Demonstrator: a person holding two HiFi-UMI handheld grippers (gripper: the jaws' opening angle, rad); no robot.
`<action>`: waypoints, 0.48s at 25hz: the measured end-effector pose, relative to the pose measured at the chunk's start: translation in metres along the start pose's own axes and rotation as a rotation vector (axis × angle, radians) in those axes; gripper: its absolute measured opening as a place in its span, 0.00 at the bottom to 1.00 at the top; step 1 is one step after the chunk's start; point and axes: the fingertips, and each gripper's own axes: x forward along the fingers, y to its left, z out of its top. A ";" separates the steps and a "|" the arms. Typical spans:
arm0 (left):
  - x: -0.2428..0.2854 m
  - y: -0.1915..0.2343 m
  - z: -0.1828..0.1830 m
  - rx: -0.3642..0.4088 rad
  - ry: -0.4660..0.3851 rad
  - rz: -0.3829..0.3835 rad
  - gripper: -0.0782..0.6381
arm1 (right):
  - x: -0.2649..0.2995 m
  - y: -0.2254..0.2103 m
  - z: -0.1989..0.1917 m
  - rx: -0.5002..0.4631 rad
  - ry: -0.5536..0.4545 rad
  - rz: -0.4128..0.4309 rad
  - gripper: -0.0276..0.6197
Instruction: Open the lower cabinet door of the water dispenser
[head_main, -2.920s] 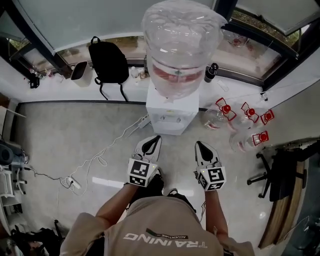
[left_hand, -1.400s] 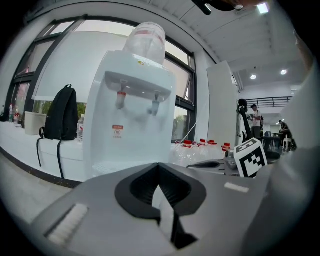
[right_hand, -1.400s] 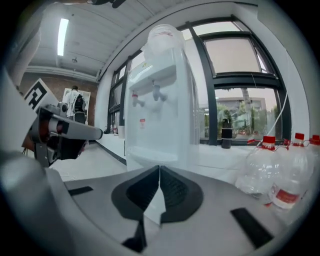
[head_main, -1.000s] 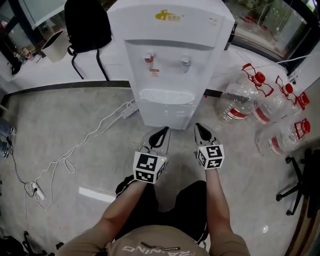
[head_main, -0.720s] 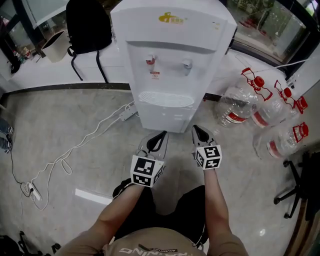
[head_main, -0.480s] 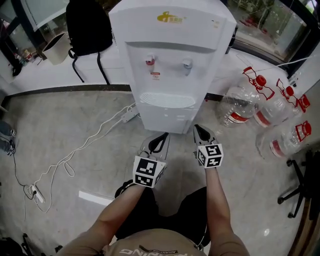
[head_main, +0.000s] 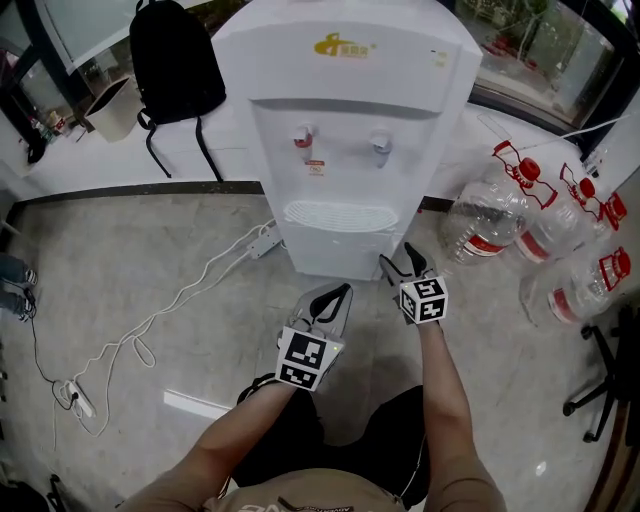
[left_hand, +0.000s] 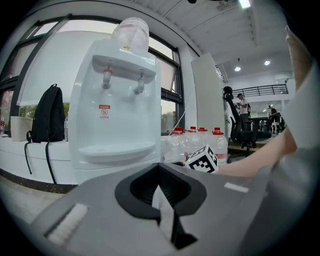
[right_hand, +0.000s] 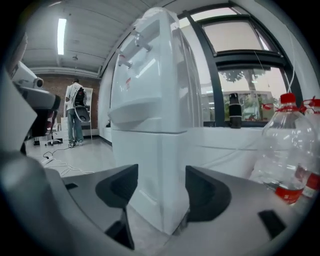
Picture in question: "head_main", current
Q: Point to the white waste bin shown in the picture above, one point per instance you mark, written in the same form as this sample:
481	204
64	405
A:
112	112

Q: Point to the white water dispenser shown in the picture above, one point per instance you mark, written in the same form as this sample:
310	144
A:
345	75

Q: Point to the black pouch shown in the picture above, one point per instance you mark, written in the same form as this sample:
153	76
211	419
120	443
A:
36	147

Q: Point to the black backpack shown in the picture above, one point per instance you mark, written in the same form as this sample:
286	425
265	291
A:
175	65

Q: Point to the person's left forearm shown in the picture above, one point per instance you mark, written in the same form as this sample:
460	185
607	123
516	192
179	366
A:
240	430

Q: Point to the person's short-sleeved shirt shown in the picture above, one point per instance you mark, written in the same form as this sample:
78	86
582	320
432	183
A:
310	492

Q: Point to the person's left shoe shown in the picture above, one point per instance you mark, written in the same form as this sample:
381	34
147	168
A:
255	385

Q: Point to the clear plastic flat sheet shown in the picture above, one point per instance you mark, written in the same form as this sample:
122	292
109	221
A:
495	129

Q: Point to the person's right forearm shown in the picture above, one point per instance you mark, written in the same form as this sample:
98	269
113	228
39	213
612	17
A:
445	390

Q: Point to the black office chair base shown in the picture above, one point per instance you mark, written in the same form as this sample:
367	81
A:
607	380

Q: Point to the frosted window blind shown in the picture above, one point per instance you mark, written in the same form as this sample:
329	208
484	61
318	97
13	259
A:
90	25

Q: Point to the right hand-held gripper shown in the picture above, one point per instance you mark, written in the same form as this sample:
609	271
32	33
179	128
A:
425	300

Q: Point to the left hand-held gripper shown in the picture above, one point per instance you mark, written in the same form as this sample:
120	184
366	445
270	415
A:
302	357

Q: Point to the person's black shorts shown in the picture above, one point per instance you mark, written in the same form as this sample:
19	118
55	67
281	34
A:
350	440

